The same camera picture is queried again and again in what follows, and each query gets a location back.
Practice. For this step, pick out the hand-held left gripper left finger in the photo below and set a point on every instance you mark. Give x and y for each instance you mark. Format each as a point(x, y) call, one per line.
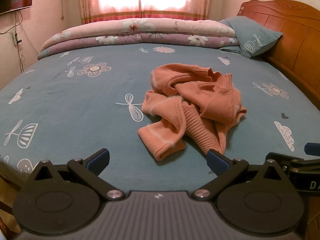
point(100, 156)

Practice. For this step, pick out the blue printed pillow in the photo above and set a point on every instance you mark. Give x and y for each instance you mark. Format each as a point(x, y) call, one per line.
point(252, 35)

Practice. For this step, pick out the black power strip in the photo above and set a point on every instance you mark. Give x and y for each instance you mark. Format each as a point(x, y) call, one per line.
point(16, 38)

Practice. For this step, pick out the orange striped sweater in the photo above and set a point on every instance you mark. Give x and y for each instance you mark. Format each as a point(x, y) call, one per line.
point(190, 100)

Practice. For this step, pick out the wooden headboard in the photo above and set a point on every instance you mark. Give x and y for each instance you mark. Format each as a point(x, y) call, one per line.
point(295, 37)

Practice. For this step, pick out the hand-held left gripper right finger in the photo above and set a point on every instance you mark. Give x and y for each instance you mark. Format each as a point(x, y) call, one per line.
point(217, 160)

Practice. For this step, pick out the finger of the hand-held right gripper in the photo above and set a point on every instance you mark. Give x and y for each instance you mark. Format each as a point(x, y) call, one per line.
point(290, 161)
point(312, 149)

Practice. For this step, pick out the folded floral quilt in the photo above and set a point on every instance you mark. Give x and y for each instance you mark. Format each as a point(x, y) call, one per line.
point(140, 31)

